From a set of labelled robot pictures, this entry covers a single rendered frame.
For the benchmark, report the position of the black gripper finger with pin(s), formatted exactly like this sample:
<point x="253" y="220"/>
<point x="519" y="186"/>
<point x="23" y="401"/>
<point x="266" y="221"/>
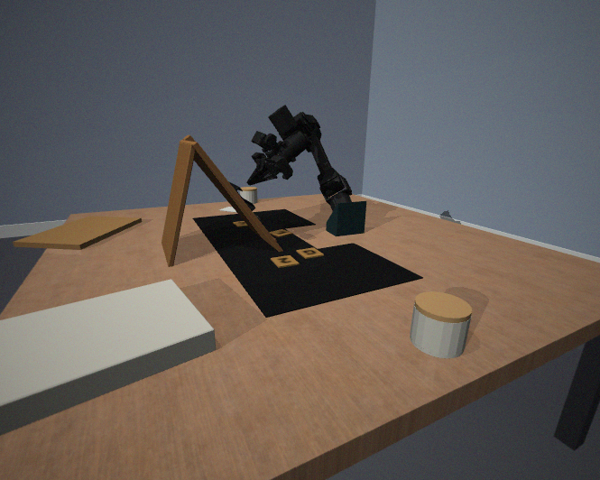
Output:
<point x="257" y="167"/>
<point x="263" y="174"/>

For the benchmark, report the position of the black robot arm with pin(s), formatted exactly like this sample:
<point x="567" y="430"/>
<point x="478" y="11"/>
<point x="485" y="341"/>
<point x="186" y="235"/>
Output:
<point x="302" y="132"/>

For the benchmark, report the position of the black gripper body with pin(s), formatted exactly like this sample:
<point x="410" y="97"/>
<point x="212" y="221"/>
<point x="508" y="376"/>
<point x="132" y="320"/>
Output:
<point x="279" y="162"/>

